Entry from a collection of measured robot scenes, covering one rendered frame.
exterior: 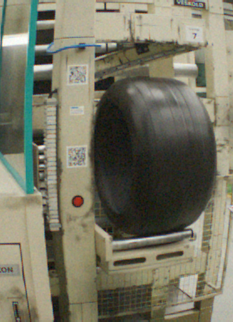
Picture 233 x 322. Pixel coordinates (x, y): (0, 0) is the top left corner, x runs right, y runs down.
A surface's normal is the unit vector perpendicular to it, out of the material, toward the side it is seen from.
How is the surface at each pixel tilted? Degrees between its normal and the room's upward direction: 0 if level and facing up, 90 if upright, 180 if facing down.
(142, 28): 90
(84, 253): 90
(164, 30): 90
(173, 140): 71
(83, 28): 90
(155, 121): 58
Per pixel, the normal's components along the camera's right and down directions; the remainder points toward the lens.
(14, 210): 0.35, 0.18
